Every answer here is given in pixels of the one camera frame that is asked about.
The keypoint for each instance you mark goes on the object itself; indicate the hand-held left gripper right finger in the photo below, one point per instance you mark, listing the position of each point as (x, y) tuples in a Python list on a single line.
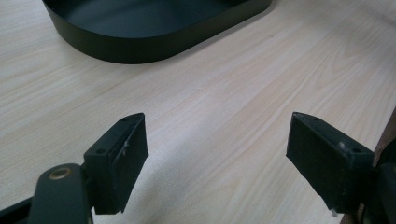
[(327, 158)]

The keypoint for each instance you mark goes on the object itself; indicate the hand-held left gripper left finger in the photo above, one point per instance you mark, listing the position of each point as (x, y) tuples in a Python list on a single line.
[(120, 161)]

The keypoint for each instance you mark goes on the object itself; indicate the black key rack with tray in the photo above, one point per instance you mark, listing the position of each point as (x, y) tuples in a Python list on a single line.
[(149, 34)]

